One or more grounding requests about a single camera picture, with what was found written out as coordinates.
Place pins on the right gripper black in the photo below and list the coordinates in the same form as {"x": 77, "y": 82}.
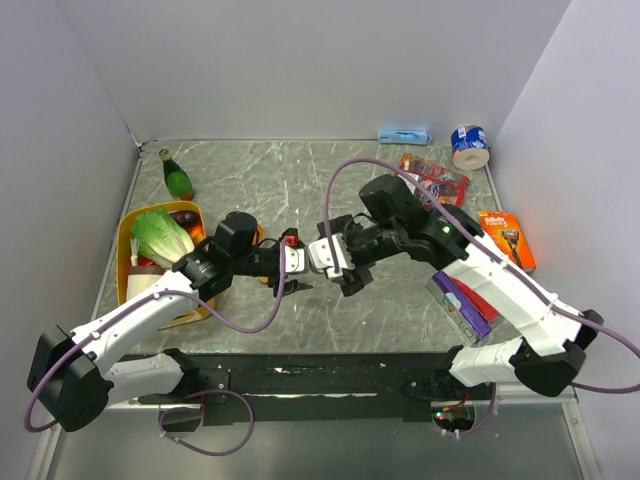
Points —
{"x": 354, "y": 280}

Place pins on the purple chocolate bar box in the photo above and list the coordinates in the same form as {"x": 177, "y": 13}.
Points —
{"x": 459, "y": 308}

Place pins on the green lettuce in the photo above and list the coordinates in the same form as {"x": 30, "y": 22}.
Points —
{"x": 160, "y": 238}

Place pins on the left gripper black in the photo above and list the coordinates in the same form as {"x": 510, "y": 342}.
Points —
{"x": 293, "y": 284}

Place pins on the red flat box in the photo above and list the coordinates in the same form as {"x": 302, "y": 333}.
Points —
{"x": 489, "y": 313}

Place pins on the aluminium frame rail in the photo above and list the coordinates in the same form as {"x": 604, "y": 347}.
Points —
{"x": 516, "y": 394}

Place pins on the orange razor package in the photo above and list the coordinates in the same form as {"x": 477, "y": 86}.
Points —
{"x": 505, "y": 230}

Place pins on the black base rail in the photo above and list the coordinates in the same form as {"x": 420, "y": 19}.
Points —
{"x": 339, "y": 386}

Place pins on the purple eggplant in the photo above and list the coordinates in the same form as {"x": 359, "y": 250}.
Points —
{"x": 186, "y": 218}

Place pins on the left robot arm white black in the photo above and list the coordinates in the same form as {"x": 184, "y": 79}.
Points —
{"x": 74, "y": 374}

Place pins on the yellow plastic basket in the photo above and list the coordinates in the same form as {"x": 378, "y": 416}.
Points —
{"x": 124, "y": 252}

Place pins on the blue tissue pack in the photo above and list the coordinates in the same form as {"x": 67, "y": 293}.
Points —
{"x": 404, "y": 137}

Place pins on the orange juice bottle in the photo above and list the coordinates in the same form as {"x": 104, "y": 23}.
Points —
{"x": 258, "y": 236}

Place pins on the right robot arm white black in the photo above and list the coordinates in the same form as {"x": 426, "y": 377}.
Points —
{"x": 550, "y": 348}

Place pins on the dark green glass bottle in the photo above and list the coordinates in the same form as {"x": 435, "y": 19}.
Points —
{"x": 176, "y": 179}

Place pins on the red snack bag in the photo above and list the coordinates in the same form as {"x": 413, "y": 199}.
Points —
{"x": 447, "y": 186}

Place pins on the toilet paper roll blue wrap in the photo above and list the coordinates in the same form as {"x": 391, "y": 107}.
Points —
{"x": 470, "y": 147}

